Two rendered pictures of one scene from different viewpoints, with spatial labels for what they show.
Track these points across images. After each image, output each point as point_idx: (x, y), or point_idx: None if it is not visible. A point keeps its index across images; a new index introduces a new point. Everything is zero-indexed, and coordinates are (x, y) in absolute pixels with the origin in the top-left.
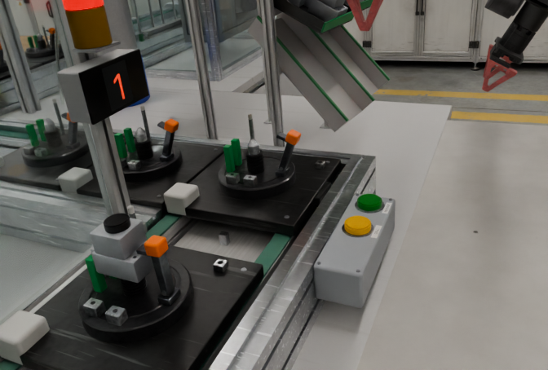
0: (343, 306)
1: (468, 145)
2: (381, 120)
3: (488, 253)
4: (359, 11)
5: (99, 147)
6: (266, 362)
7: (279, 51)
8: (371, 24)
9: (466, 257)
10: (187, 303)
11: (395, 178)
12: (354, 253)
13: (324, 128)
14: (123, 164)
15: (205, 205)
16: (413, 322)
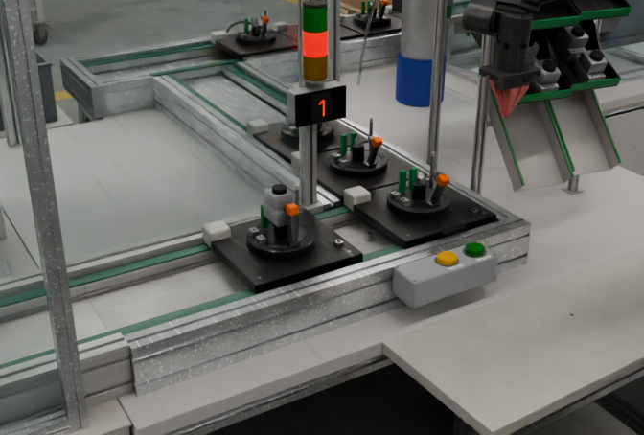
0: (416, 311)
1: None
2: (632, 203)
3: (559, 329)
4: (501, 102)
5: (304, 142)
6: (325, 300)
7: (492, 106)
8: (507, 114)
9: (538, 325)
10: (302, 252)
11: (566, 255)
12: (425, 271)
13: (565, 191)
14: (336, 159)
15: (366, 208)
16: (448, 337)
